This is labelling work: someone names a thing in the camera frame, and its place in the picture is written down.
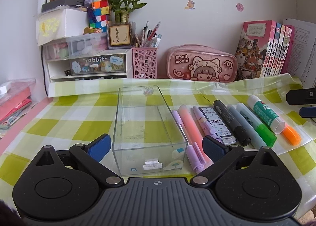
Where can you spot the green cap highlighter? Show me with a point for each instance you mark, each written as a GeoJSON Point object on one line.
{"type": "Point", "coordinates": [267, 135]}

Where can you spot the pink cartoon pencil case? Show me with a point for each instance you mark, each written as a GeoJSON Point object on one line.
{"type": "Point", "coordinates": [200, 63]}

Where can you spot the cream spine book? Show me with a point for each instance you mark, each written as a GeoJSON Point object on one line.
{"type": "Point", "coordinates": [280, 42]}

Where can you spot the clear tray with pink books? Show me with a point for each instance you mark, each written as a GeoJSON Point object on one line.
{"type": "Point", "coordinates": [16, 101]}

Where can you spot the white green glue stick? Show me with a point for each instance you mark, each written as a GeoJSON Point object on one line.
{"type": "Point", "coordinates": [266, 114]}

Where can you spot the orange cap highlighter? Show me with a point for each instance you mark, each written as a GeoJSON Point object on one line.
{"type": "Point", "coordinates": [291, 135]}

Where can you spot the pink cartoon book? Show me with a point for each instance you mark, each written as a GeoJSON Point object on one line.
{"type": "Point", "coordinates": [254, 48]}

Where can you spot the rubik cube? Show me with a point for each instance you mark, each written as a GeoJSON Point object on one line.
{"type": "Point", "coordinates": [99, 15]}

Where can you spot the blue spine book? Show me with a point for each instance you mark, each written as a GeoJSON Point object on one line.
{"type": "Point", "coordinates": [273, 49]}

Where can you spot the black grey marker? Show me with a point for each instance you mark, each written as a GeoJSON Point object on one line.
{"type": "Point", "coordinates": [237, 129]}

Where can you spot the purple cartoon pen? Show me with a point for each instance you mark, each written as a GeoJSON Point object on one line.
{"type": "Point", "coordinates": [205, 125]}

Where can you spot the white cardboard box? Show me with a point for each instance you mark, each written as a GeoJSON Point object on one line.
{"type": "Point", "coordinates": [60, 23]}

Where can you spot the pink highlighter pen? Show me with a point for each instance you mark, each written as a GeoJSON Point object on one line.
{"type": "Point", "coordinates": [193, 131]}

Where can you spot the black flat box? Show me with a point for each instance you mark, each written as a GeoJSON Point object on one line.
{"type": "Point", "coordinates": [59, 3]}

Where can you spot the printed paper stack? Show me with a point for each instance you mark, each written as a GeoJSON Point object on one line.
{"type": "Point", "coordinates": [302, 56]}

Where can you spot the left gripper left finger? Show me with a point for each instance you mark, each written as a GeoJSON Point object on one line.
{"type": "Point", "coordinates": [88, 157]}

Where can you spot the green checkered tablecloth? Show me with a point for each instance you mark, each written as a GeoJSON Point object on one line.
{"type": "Point", "coordinates": [81, 111]}

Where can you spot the clear plastic organizer box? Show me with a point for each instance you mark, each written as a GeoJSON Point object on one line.
{"type": "Point", "coordinates": [147, 139]}

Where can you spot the lilac mechanical pencil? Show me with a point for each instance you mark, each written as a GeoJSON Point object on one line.
{"type": "Point", "coordinates": [194, 155]}

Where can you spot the pink perforated pen holder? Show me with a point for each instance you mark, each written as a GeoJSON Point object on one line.
{"type": "Point", "coordinates": [144, 63]}

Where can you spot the lucky bamboo plant pot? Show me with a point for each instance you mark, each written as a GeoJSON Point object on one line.
{"type": "Point", "coordinates": [121, 32]}

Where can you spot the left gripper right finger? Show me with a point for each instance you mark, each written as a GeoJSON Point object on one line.
{"type": "Point", "coordinates": [224, 159]}

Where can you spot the pencil lead refill case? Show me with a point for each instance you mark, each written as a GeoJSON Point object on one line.
{"type": "Point", "coordinates": [219, 125]}

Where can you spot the blue grey marker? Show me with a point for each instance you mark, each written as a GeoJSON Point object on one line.
{"type": "Point", "coordinates": [256, 140]}

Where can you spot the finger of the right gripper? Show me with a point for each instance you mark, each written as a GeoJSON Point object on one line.
{"type": "Point", "coordinates": [301, 96]}
{"type": "Point", "coordinates": [308, 112]}

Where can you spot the white drawer organizer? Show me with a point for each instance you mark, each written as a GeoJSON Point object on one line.
{"type": "Point", "coordinates": [104, 65]}

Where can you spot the pens in holder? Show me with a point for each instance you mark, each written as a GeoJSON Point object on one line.
{"type": "Point", "coordinates": [149, 38]}

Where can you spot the clear storage box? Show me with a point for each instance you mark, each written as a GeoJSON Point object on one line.
{"type": "Point", "coordinates": [76, 46]}

